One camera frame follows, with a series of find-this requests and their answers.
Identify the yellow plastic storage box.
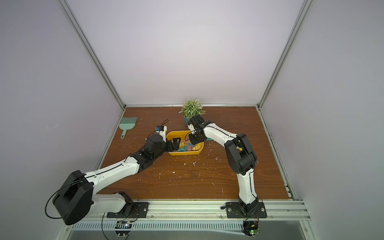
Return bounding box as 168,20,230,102
166,130,204,156

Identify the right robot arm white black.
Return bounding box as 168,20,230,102
188,115,259,214

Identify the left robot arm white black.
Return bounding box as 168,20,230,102
50,135,181,226

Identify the potted plant blue-grey pot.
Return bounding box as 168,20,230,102
179,99,206,126

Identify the green hand brush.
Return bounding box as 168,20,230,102
119,117,138,139

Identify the left controller board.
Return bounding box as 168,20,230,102
115,221,133,240

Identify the controller board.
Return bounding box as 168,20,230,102
242,221,261,237
115,221,133,240

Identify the right controller board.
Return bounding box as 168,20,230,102
242,221,261,237

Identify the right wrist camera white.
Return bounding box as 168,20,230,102
188,124,195,132

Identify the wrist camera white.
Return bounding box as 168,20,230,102
188,124,195,132
155,125,167,142

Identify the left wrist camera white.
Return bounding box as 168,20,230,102
155,125,167,142

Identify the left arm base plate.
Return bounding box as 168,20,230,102
107,202,149,219

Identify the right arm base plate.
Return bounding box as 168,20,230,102
220,201,268,219

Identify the aluminium front rail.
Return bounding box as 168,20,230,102
107,200,311,222

